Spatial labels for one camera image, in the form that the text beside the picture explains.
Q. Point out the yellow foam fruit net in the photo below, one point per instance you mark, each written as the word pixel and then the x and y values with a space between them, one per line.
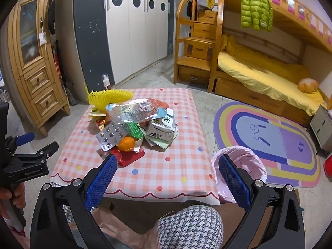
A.
pixel 111 97

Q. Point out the red bin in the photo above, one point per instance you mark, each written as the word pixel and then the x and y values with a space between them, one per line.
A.
pixel 328 166

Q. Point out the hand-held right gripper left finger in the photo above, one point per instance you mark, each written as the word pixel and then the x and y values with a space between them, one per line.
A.
pixel 101 181

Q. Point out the orange red wrapper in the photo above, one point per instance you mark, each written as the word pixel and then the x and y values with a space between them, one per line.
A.
pixel 158 103

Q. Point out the black hanging bag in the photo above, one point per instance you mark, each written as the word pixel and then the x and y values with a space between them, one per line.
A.
pixel 51 10

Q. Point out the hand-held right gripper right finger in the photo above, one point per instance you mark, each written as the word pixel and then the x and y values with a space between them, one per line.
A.
pixel 234 184

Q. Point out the pink trash bag bin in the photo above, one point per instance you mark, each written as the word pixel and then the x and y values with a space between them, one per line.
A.
pixel 249 158

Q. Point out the wooden bunk bed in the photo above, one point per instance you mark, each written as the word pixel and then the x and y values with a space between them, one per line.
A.
pixel 259 94

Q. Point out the wooden glass-door cabinet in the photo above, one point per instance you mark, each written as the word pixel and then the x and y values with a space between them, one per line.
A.
pixel 39 77

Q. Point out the rainbow oval rug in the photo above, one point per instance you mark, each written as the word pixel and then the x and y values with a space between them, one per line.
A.
pixel 272 140

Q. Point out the green puffer jacket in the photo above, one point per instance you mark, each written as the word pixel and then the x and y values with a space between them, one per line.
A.
pixel 255 7

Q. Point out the white grey wardrobe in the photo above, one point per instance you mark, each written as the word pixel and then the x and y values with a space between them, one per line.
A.
pixel 129 31

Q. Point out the silver pill blister pack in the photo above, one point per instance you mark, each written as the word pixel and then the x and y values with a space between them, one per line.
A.
pixel 111 134

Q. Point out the yellow bedsheet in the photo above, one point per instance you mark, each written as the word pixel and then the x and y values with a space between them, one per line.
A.
pixel 259 75

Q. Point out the red flat box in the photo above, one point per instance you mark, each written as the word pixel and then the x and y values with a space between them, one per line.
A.
pixel 129 158

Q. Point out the green medicine box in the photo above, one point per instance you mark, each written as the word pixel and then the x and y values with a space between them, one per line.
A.
pixel 133 130

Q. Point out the grey nightstand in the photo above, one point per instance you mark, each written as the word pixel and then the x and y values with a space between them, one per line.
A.
pixel 321 127

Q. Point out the white spray bottle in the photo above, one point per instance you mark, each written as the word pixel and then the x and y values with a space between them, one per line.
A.
pixel 105 81

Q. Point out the clear printed plastic bag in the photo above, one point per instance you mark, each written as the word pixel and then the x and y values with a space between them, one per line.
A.
pixel 129 110

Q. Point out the white milk carton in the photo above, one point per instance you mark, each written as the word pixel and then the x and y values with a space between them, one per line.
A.
pixel 162 131

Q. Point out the rolled patterned mat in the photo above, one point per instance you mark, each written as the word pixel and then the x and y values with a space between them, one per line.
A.
pixel 61 67

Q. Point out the pink plastic sheet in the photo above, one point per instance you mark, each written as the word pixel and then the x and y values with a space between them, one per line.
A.
pixel 119 232

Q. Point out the orange tangerine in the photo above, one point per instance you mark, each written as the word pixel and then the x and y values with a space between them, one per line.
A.
pixel 126 144

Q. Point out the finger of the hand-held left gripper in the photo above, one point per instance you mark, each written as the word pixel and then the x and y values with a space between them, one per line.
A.
pixel 24 138
pixel 39 153

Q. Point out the light green paper wrapper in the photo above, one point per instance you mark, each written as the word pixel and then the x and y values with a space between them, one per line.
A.
pixel 158 144

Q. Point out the person's houndstooth trouser leg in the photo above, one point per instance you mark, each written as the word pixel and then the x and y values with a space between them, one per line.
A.
pixel 190 228

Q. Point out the red yellow snack bag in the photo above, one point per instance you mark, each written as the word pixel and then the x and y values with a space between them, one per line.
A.
pixel 99 124

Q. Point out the pink checkered tablecloth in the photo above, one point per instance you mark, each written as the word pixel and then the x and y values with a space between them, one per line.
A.
pixel 168 176

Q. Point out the wooden stair drawer unit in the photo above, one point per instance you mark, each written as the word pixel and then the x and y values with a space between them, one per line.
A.
pixel 197 49

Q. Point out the person's left hand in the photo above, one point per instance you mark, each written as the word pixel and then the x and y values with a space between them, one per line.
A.
pixel 16 197

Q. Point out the white hanging tag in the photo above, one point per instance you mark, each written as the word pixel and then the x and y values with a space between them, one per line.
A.
pixel 42 39

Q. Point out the orange plush toy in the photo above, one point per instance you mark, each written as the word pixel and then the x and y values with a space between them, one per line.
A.
pixel 307 84

